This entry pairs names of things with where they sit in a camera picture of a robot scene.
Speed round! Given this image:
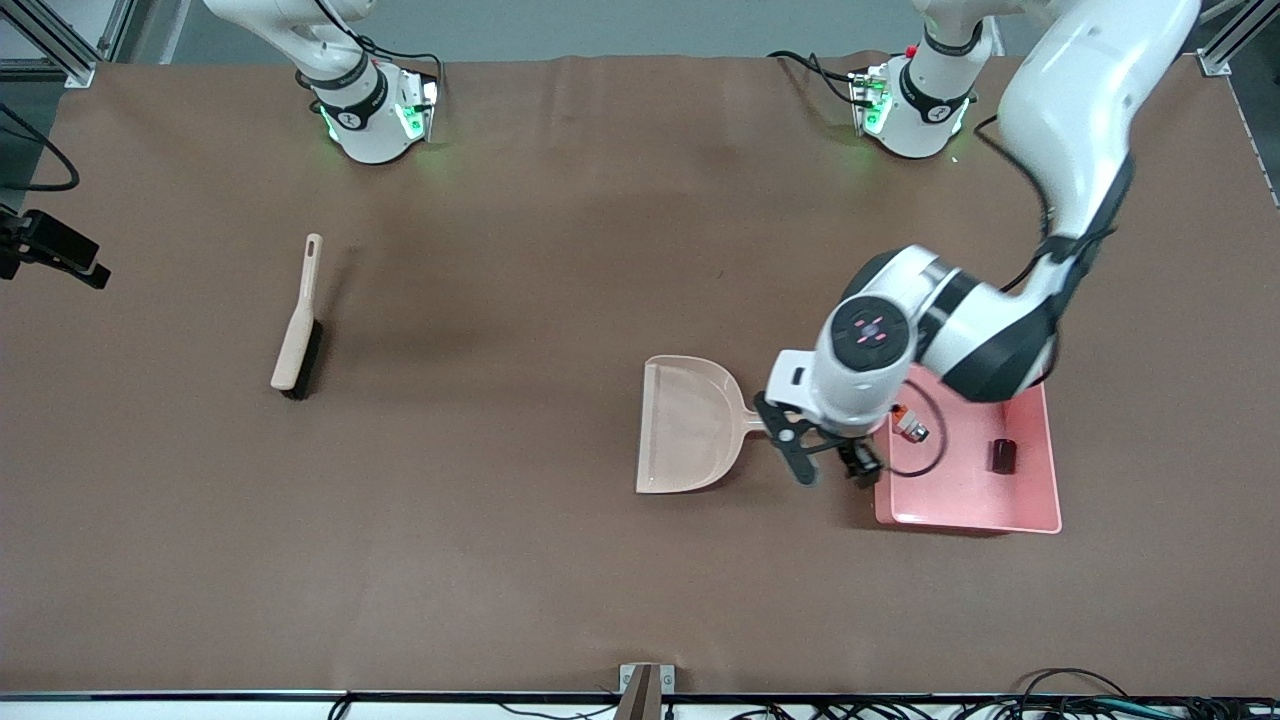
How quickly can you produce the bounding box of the black right arm base cable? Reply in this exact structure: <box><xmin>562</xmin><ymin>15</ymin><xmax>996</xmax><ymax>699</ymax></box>
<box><xmin>350</xmin><ymin>35</ymin><xmax>447</xmax><ymax>96</ymax></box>

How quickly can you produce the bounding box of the beige plastic dustpan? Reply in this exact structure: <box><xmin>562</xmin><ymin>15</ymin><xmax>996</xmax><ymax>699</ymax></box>
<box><xmin>634</xmin><ymin>354</ymin><xmax>803</xmax><ymax>496</ymax></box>

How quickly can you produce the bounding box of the pink plastic bin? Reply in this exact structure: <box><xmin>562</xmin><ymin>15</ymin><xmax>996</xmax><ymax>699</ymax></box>
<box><xmin>873</xmin><ymin>363</ymin><xmax>1064</xmax><ymax>537</ymax></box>

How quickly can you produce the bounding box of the black arm base cable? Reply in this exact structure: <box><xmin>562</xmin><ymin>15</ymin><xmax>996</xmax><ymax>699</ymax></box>
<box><xmin>768</xmin><ymin>48</ymin><xmax>869</xmax><ymax>106</ymax></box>
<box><xmin>350</xmin><ymin>35</ymin><xmax>447</xmax><ymax>96</ymax></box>

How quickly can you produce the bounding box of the black left arm base cable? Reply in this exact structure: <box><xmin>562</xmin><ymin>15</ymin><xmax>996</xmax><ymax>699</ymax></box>
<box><xmin>768</xmin><ymin>48</ymin><xmax>869</xmax><ymax>106</ymax></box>

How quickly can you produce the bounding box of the brown table mat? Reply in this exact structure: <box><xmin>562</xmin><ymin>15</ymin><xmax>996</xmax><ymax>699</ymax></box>
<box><xmin>0</xmin><ymin>50</ymin><xmax>1280</xmax><ymax>697</ymax></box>

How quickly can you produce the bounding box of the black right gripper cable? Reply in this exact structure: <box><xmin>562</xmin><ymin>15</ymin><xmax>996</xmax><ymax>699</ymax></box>
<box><xmin>0</xmin><ymin>100</ymin><xmax>81</xmax><ymax>193</ymax></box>

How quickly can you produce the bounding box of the grey metal bracket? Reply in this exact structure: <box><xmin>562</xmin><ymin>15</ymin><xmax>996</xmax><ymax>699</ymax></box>
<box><xmin>617</xmin><ymin>662</ymin><xmax>677</xmax><ymax>720</ymax></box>

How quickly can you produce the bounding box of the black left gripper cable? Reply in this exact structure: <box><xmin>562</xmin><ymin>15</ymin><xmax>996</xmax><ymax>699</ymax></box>
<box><xmin>884</xmin><ymin>378</ymin><xmax>948</xmax><ymax>479</ymax></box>

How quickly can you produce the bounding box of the aluminium frame profile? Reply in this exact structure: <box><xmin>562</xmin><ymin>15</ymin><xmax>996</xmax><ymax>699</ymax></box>
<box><xmin>1195</xmin><ymin>0</ymin><xmax>1280</xmax><ymax>79</ymax></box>
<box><xmin>0</xmin><ymin>0</ymin><xmax>126</xmax><ymax>89</ymax></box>

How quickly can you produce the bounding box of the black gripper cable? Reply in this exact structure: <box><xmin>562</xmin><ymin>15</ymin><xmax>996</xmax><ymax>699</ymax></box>
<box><xmin>0</xmin><ymin>100</ymin><xmax>81</xmax><ymax>193</ymax></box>
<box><xmin>884</xmin><ymin>378</ymin><xmax>948</xmax><ymax>479</ymax></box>

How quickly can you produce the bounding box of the tangled black cable bundle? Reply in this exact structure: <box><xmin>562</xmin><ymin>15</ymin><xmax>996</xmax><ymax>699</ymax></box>
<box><xmin>328</xmin><ymin>667</ymin><xmax>1280</xmax><ymax>720</ymax></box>

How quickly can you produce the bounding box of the beige brush with black bristles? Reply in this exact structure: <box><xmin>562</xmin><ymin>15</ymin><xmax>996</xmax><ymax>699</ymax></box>
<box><xmin>269</xmin><ymin>233</ymin><xmax>325</xmax><ymax>402</ymax></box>

